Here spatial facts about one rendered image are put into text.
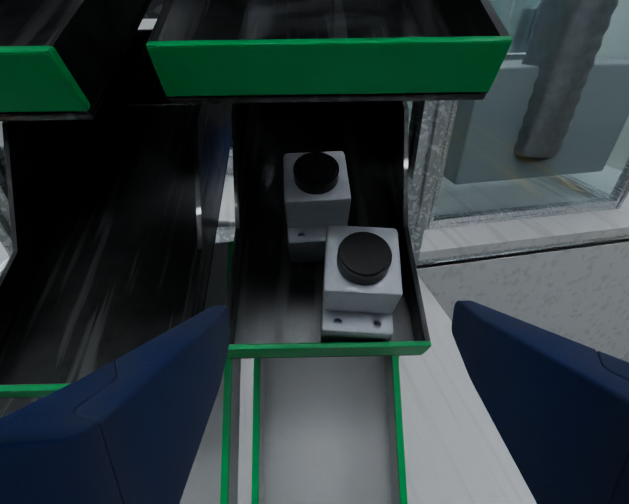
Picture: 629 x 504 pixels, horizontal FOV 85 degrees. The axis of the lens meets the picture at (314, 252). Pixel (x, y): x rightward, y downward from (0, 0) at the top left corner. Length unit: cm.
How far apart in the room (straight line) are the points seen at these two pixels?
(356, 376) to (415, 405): 27
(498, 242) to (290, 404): 84
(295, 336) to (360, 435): 17
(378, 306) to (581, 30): 97
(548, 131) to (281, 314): 99
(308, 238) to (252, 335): 8
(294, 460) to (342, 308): 21
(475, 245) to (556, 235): 26
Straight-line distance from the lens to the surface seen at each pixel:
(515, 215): 123
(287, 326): 24
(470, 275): 111
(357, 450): 39
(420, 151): 30
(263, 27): 20
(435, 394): 65
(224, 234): 30
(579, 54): 112
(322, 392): 37
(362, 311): 21
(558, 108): 113
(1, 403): 63
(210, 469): 38
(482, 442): 62
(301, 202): 22
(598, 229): 131
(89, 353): 27
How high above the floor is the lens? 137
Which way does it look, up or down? 34 degrees down
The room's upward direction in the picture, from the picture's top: 1 degrees counter-clockwise
